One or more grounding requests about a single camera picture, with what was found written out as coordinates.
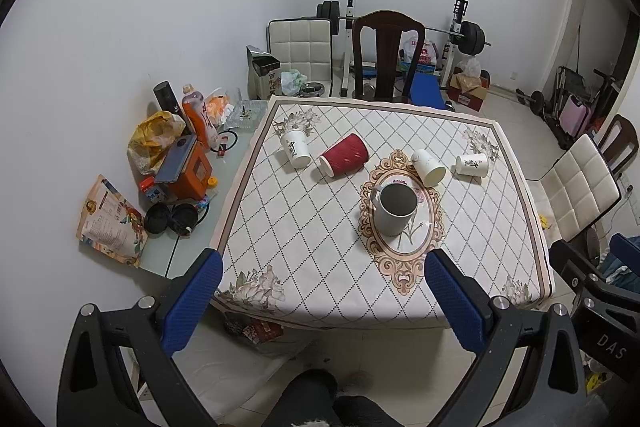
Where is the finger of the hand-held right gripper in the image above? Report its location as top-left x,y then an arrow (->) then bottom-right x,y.
608,233 -> 640,280
548,239 -> 609,289

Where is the white green plastic bag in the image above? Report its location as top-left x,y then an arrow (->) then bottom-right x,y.
280,69 -> 308,96

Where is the yellow plastic bag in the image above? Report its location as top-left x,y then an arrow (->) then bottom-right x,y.
127,110 -> 187,176

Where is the black scooter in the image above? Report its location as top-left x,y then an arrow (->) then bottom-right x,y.
585,68 -> 621,135

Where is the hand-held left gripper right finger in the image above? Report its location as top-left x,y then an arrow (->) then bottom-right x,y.
424,248 -> 587,427

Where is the white padded chair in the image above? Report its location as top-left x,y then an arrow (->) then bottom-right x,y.
266,18 -> 335,98
526,133 -> 623,253

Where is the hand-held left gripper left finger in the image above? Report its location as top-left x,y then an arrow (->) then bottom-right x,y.
56,248 -> 224,427

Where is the clear glass tray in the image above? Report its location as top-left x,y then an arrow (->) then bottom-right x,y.
222,99 -> 268,132

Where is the grey side table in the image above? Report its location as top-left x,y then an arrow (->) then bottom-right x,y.
137,99 -> 271,280

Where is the pink suitcase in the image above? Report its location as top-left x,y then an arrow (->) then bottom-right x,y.
559,96 -> 593,138

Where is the dark wooden chair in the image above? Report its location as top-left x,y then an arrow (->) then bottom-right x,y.
351,10 -> 427,104
595,114 -> 640,180

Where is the printed snack packet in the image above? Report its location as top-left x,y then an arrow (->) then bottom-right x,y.
76,174 -> 149,269

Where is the diamond pattern tablecloth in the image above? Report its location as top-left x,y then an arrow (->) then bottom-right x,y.
210,97 -> 556,330

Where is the black round lid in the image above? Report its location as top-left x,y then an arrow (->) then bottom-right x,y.
170,203 -> 201,237
144,204 -> 173,235

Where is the person's dark clothed leg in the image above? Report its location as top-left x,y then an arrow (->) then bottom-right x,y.
260,368 -> 398,427

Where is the blue weight bench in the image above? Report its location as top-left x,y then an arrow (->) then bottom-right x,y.
411,73 -> 447,110

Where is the red and white plastic bag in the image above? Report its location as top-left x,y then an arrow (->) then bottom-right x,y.
400,38 -> 438,66

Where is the black dumbbell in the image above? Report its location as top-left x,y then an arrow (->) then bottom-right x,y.
515,88 -> 546,115

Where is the black folding cart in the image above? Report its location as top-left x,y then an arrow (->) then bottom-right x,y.
547,66 -> 593,132

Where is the orange snack bag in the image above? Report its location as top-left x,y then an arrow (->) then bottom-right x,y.
206,94 -> 232,125

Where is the red packet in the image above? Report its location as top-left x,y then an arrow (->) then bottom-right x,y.
224,312 -> 285,347

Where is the red and black cable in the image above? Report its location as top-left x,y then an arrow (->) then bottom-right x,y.
210,130 -> 239,158

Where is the barbell with black plates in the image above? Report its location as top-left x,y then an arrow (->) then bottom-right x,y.
316,0 -> 492,56

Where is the clear plastic bag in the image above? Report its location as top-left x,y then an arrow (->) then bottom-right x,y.
456,57 -> 482,80

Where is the orange box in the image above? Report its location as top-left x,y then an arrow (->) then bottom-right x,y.
154,134 -> 213,200

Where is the white squat rack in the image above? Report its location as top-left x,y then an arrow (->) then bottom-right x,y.
340,0 -> 471,98

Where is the grey ceramic mug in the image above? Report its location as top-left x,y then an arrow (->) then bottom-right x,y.
369,183 -> 419,238

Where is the brown cardboard box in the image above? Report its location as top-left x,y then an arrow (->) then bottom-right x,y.
446,74 -> 492,112

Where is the white paper cup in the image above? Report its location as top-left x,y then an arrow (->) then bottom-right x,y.
411,149 -> 446,188
454,153 -> 489,178
280,129 -> 312,169

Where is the black thermos bottle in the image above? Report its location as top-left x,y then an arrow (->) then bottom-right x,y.
153,81 -> 187,128

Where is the red ribbed paper cup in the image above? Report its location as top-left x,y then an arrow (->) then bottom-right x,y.
319,133 -> 371,179

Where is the tall cardboard box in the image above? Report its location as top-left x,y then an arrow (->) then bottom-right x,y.
246,45 -> 283,100

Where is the orange label drink bottle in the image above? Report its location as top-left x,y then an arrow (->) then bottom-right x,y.
181,84 -> 220,152

